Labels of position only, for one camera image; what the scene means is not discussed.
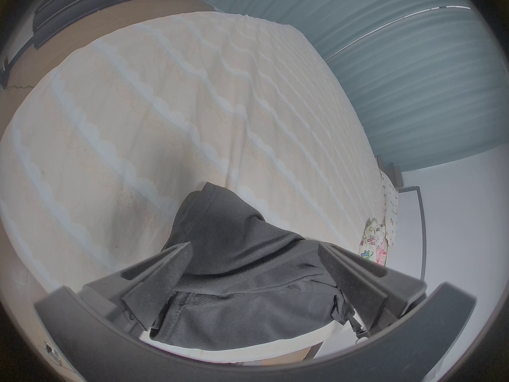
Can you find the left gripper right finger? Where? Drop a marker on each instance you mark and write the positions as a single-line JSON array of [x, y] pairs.
[[366, 289]]

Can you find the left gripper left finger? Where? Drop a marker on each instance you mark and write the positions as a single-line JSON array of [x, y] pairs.
[[151, 285]]

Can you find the black T-shirt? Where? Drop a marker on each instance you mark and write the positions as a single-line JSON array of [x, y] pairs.
[[246, 277]]

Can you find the pink garment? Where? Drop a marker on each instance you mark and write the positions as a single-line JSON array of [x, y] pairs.
[[381, 255]]

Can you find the white printed pyjama top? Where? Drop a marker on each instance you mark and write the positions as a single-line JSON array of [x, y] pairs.
[[370, 241]]

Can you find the white printed pillow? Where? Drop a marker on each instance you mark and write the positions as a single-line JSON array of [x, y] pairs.
[[391, 209]]

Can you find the grey bedside table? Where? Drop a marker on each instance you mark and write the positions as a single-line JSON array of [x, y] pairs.
[[393, 171]]

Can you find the bed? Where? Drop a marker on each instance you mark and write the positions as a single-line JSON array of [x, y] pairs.
[[159, 113]]

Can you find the black padded bench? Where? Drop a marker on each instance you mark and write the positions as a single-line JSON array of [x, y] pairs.
[[91, 6]]

